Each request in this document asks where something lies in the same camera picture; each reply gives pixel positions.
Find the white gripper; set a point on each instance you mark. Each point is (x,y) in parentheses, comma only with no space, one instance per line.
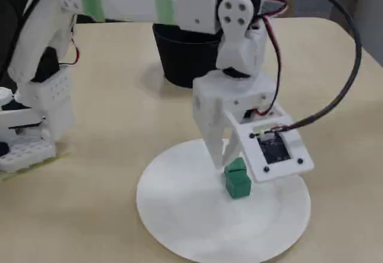
(209,101)

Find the green cube block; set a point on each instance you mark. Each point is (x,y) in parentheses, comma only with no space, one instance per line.
(237,167)
(238,186)

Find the black pot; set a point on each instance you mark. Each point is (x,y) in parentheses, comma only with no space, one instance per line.
(185,59)

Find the white paper plate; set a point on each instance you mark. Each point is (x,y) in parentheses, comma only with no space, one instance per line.
(179,230)

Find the dark garment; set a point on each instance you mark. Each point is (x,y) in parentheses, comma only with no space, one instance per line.
(9,12)

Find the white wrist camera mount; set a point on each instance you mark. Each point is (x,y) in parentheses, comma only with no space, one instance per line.
(249,152)

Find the yellow-green robot base plate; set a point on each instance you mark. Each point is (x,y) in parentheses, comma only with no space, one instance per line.
(64,155)

